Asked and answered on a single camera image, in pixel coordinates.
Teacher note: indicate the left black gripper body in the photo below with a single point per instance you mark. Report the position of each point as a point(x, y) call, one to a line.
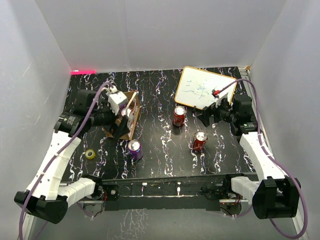
point(105, 117)

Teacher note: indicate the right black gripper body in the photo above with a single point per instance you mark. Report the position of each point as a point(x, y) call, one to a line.
point(223, 111)

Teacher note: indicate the red soda can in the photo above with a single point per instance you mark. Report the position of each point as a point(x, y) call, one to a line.
point(199, 140)
point(179, 114)

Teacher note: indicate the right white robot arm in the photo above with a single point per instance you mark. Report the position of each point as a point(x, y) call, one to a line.
point(275, 194)

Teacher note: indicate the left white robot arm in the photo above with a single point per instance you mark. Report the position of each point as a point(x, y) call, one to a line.
point(44, 198)

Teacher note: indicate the brown canvas tote bag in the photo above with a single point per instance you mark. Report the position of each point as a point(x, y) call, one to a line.
point(134, 104)

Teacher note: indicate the purple soda can front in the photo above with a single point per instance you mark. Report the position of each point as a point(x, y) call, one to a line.
point(135, 149)

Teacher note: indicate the red soda can front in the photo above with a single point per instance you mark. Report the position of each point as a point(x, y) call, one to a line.
point(199, 140)

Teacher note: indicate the small whiteboard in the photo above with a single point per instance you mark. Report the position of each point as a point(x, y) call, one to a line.
point(195, 87)

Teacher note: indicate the yellow tape roll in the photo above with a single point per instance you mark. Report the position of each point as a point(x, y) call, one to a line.
point(90, 154)

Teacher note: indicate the pink marker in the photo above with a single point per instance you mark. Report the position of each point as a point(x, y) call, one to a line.
point(82, 72)

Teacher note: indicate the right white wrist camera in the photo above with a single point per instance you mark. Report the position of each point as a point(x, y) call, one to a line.
point(220, 97)

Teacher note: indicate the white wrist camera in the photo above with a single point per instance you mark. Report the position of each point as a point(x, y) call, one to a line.
point(220, 97)
point(116, 98)

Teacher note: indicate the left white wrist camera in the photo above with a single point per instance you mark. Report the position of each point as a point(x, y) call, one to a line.
point(116, 98)

